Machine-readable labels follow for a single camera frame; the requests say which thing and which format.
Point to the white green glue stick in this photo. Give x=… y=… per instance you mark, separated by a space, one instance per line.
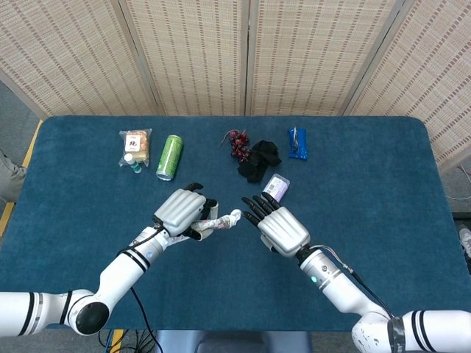
x=131 y=162

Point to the grey white sneaker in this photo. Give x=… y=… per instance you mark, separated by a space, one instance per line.
x=466 y=240

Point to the white floral cream tube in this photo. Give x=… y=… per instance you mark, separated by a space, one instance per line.
x=221 y=222

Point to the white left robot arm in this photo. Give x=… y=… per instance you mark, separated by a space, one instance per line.
x=121 y=268

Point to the woven folding screen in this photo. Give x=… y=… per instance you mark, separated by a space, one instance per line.
x=198 y=55

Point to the blue table mat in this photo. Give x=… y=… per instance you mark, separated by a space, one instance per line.
x=368 y=191

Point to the black cloth glove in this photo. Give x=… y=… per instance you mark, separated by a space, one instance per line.
x=259 y=162

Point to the person's grey trouser leg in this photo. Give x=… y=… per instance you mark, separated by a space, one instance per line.
x=9 y=176

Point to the blue snack packet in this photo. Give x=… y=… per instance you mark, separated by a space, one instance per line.
x=298 y=143

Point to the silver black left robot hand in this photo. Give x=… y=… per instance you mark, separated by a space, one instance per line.
x=178 y=211

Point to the green drink can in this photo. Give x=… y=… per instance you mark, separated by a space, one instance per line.
x=170 y=156

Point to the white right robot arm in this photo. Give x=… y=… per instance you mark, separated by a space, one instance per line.
x=342 y=287

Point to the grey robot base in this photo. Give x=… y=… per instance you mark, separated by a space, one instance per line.
x=228 y=342

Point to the red grape bunch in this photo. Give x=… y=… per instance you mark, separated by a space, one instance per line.
x=240 y=145

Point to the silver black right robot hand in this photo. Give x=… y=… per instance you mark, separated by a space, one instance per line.
x=283 y=231

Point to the clear box purple floss picks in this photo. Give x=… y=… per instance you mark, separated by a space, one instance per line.
x=279 y=185

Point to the packaged yellow sponge cake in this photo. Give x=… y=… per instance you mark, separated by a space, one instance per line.
x=137 y=145

